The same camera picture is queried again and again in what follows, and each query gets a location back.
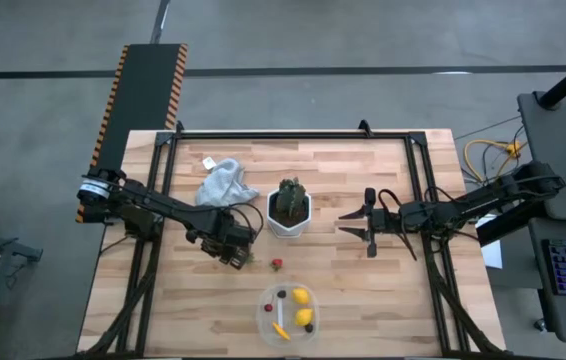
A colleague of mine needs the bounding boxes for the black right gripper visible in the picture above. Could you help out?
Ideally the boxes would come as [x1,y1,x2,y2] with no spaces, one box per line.
[337,187,430,260]

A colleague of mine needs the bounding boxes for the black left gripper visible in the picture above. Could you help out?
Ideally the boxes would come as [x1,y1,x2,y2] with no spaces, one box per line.
[185,207,259,272]

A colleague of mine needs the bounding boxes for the orange yellow fruit wedge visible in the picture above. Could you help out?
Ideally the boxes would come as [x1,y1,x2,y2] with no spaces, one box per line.
[271,321,292,342]

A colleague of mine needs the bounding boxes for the clear plastic tupperware container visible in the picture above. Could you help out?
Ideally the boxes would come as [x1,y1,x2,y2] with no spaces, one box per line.
[256,282,321,347]

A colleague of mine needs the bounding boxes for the white hexagonal planter pot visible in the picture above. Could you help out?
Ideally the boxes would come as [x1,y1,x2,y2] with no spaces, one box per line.
[266,187,313,239]

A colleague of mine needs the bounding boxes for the grey crumpled cloth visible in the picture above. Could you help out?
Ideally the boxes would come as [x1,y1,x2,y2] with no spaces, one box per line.
[195,156,260,208]

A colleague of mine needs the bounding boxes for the green cactus plant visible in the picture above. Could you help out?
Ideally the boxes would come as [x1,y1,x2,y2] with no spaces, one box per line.
[275,177,308,219]

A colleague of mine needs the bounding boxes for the white paper sheet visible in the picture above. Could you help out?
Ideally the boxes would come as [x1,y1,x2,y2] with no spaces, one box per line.
[476,214,505,270]

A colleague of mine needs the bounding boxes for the black ramp orange stripes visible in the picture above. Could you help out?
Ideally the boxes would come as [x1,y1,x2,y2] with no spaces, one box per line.
[75,43,189,224]

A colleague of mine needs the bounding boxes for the dark grey keyboard desk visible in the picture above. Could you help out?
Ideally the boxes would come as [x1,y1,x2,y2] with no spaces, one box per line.
[527,217,566,347]

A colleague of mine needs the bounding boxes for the dark left arm cable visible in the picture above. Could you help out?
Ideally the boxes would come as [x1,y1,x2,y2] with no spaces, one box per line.
[230,201,266,237]

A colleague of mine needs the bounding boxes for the dark arm cable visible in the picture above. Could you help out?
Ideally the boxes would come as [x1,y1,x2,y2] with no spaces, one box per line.
[230,201,266,237]
[376,188,418,262]

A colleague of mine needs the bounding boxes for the dark right arm cable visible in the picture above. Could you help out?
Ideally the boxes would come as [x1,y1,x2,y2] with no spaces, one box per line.
[376,188,418,262]

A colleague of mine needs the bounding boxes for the black metal table frame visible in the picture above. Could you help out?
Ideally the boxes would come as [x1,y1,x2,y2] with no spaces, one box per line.
[76,128,507,360]

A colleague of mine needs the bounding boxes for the black floor cable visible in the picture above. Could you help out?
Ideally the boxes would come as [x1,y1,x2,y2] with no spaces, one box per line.
[455,115,523,142]

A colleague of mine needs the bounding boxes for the yellow power cable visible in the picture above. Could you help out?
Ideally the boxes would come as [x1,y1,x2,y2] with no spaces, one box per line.
[464,138,528,184]

